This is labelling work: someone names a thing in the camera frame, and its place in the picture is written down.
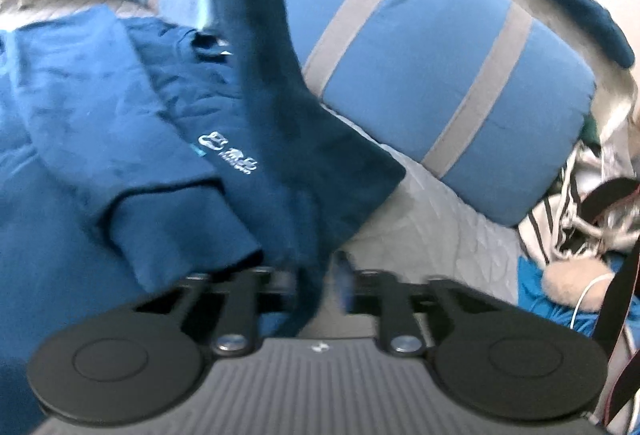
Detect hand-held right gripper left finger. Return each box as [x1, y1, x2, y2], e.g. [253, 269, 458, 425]
[135, 265, 302, 359]

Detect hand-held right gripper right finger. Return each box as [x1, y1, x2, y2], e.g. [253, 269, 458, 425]
[332, 250, 496, 359]

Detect dark blue sweatshirt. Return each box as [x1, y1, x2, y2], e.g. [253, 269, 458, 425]
[0, 0, 408, 435]

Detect grey quilted bedspread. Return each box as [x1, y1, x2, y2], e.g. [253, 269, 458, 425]
[0, 0, 531, 346]

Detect bright blue cloth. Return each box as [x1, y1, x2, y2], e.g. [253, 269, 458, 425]
[517, 257, 640, 346]

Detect white striped tote bag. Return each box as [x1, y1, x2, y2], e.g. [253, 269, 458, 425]
[517, 140, 640, 266]

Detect beige plush toy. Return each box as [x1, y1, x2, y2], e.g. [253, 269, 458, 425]
[542, 262, 619, 312]

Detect large blue grey-striped pillow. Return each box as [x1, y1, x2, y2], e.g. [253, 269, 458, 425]
[275, 0, 599, 229]

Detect green cloth item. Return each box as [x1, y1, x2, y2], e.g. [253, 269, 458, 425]
[580, 115, 602, 146]

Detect thin white cable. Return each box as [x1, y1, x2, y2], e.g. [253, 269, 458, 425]
[570, 272, 614, 331]

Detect black red-edged strap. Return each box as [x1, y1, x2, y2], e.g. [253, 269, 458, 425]
[582, 177, 640, 427]

